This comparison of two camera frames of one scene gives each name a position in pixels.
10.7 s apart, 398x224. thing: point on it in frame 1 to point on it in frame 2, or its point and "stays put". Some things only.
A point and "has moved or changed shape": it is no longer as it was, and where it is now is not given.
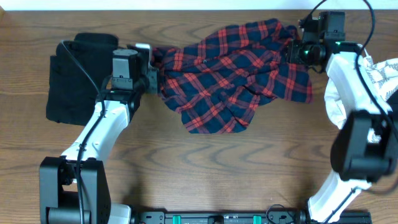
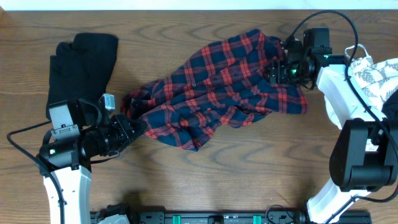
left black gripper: (152, 79) to (124, 135)
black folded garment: (72, 95) stays put
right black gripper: (292, 56) to (277, 73)
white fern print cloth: (384, 75) stays put
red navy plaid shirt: (216, 79) has moved or changed shape
